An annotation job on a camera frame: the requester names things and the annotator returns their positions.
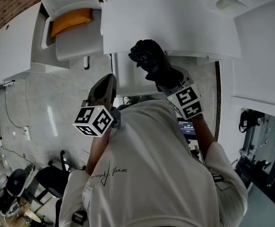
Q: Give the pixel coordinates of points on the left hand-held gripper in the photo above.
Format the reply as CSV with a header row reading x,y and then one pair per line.
x,y
92,120

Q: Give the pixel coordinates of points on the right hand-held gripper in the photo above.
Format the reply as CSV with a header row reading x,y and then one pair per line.
x,y
187,102

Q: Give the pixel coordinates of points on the white drawer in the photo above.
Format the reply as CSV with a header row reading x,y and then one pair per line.
x,y
127,72

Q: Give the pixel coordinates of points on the black cloth item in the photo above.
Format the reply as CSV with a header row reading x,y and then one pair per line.
x,y
151,60

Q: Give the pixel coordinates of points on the person's left forearm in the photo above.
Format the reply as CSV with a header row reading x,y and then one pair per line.
x,y
97,152

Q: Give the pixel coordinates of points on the black shoulder bag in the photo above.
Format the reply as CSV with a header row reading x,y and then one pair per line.
x,y
246,122

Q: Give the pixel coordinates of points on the person's right forearm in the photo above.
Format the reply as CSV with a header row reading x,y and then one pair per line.
x,y
203,136

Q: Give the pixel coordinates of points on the black and white sneaker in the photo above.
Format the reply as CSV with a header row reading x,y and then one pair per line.
x,y
127,100

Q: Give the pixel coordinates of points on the dark floor strip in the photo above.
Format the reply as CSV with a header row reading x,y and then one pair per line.
x,y
218,98

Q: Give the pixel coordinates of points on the black tablet screen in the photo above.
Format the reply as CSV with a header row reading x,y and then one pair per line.
x,y
187,128

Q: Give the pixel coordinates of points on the white office chair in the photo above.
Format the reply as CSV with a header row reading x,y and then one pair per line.
x,y
80,41

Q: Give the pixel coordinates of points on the orange cushion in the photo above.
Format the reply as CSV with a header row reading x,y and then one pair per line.
x,y
68,22

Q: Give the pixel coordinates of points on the white power strip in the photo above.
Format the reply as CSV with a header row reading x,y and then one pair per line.
x,y
27,133

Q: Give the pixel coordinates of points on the person's white shirt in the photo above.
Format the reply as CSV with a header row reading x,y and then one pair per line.
x,y
156,174

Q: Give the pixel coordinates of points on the black office chair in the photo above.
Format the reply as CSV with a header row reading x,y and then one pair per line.
x,y
52,181

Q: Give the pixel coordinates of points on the dark framed window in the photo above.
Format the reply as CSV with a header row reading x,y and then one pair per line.
x,y
269,150

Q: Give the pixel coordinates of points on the white rounded machine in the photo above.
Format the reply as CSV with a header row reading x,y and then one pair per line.
x,y
15,182

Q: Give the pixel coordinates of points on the pale yellow round table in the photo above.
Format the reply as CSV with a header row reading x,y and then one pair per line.
x,y
32,214

